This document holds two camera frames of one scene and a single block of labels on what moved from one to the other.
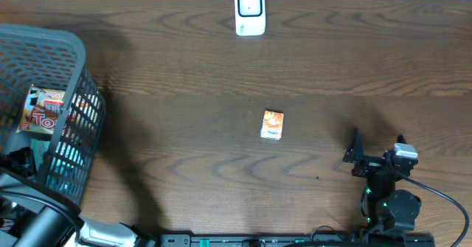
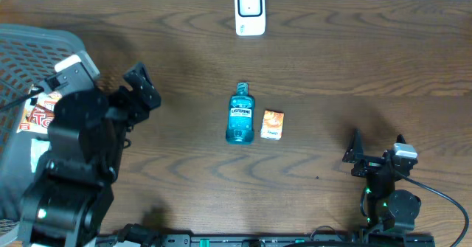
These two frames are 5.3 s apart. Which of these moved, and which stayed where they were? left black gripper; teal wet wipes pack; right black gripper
Moved: left black gripper
Stayed: right black gripper; teal wet wipes pack
